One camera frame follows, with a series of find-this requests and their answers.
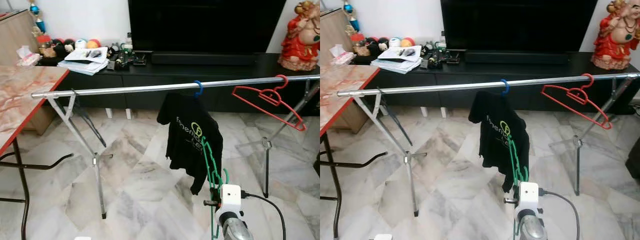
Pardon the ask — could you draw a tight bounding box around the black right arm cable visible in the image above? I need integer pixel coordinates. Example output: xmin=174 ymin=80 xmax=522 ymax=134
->
xmin=537 ymin=189 xmax=581 ymax=240
xmin=241 ymin=191 xmax=287 ymax=240

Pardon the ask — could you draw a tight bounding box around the black t-shirt green logo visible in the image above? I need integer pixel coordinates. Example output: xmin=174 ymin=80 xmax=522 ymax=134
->
xmin=468 ymin=90 xmax=531 ymax=193
xmin=156 ymin=91 xmax=224 ymax=196

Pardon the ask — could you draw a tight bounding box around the red laughing Buddha statue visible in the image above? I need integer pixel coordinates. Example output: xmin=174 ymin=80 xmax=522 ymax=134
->
xmin=278 ymin=0 xmax=321 ymax=72
xmin=591 ymin=0 xmax=640 ymax=71

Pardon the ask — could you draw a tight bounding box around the blue hanging ornament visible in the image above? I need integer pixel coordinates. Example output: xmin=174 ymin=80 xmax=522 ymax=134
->
xmin=27 ymin=0 xmax=48 ymax=35
xmin=342 ymin=0 xmax=362 ymax=33

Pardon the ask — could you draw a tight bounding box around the black TV cabinet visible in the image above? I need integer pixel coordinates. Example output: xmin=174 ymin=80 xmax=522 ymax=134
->
xmin=37 ymin=50 xmax=321 ymax=121
xmin=350 ymin=50 xmax=640 ymax=118

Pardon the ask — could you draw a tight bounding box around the stack of white papers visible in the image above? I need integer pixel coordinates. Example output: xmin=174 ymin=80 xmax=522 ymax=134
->
xmin=56 ymin=46 xmax=110 ymax=77
xmin=370 ymin=45 xmax=423 ymax=75

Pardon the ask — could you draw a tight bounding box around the black television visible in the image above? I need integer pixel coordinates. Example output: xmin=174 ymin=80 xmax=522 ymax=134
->
xmin=440 ymin=0 xmax=599 ymax=52
xmin=127 ymin=0 xmax=287 ymax=53

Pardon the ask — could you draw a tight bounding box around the white tissue packet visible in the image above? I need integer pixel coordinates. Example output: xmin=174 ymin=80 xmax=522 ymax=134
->
xmin=16 ymin=45 xmax=42 ymax=67
xmin=330 ymin=44 xmax=355 ymax=66

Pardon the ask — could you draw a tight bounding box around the black plush toy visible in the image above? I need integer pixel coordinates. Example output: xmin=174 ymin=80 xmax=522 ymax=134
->
xmin=366 ymin=36 xmax=390 ymax=57
xmin=52 ymin=37 xmax=76 ymax=58

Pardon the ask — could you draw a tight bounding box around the dark brown sofa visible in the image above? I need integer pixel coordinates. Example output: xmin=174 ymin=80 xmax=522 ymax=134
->
xmin=625 ymin=150 xmax=640 ymax=181

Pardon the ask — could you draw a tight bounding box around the red top brown jar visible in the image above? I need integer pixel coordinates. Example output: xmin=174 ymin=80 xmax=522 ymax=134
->
xmin=39 ymin=34 xmax=56 ymax=58
xmin=352 ymin=32 xmax=368 ymax=57

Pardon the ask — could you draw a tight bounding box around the light wooden cabinet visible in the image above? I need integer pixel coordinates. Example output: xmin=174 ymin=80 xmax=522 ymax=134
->
xmin=0 ymin=9 xmax=56 ymax=136
xmin=320 ymin=9 xmax=368 ymax=133

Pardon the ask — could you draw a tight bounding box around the black soundbar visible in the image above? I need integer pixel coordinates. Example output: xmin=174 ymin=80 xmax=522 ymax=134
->
xmin=464 ymin=50 xmax=570 ymax=65
xmin=151 ymin=51 xmax=257 ymax=67

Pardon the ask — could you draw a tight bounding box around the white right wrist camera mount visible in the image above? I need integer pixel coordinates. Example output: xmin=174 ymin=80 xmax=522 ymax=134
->
xmin=519 ymin=181 xmax=540 ymax=213
xmin=220 ymin=184 xmax=243 ymax=216

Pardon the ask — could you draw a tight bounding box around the silver metal clothes rack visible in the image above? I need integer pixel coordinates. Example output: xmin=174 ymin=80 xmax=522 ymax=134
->
xmin=336 ymin=72 xmax=640 ymax=217
xmin=31 ymin=74 xmax=321 ymax=220

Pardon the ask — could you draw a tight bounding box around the red plastic hanger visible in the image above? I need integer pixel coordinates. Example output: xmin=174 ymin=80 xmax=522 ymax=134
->
xmin=541 ymin=73 xmax=612 ymax=131
xmin=231 ymin=74 xmax=307 ymax=133

